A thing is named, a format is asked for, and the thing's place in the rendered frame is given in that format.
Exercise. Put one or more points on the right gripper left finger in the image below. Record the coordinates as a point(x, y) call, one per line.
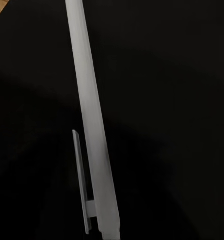
point(24, 187)

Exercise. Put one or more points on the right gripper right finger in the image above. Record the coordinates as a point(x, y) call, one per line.
point(166, 220)

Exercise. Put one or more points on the pen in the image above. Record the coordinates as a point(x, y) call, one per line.
point(104, 205)

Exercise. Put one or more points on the desk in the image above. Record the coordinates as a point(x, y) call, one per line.
point(159, 68)

